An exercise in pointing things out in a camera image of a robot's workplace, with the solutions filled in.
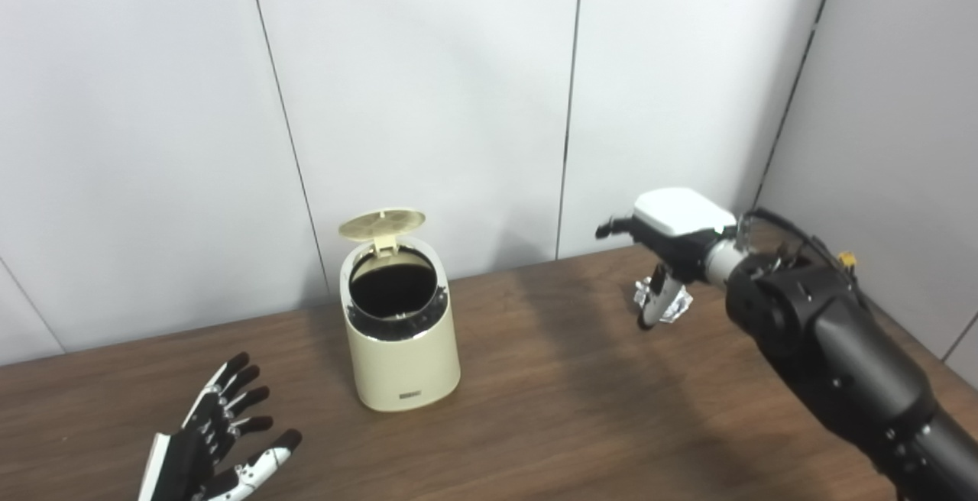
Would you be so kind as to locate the round cream bin lid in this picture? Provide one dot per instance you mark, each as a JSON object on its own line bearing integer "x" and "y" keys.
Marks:
{"x": 382, "y": 224}

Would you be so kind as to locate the cream-colored cylindrical bin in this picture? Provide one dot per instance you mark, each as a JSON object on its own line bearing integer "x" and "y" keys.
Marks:
{"x": 401, "y": 363}

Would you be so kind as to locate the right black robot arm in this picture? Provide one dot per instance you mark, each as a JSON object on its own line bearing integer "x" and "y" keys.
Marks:
{"x": 840, "y": 356}

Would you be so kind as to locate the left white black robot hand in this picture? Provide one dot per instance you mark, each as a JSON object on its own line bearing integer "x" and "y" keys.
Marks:
{"x": 183, "y": 463}

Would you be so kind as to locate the white paper ball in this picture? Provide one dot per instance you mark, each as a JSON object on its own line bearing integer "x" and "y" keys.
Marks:
{"x": 676, "y": 304}

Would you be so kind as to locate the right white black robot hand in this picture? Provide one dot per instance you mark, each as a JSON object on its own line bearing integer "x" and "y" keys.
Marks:
{"x": 680, "y": 214}

